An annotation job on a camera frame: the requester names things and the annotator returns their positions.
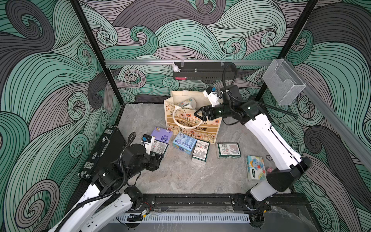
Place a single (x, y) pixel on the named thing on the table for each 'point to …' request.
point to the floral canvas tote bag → (180, 118)
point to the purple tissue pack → (162, 135)
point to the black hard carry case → (107, 152)
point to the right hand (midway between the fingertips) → (198, 112)
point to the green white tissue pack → (201, 152)
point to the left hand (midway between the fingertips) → (158, 153)
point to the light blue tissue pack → (184, 143)
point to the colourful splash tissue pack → (189, 103)
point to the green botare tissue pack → (159, 147)
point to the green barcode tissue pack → (230, 150)
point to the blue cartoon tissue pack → (256, 167)
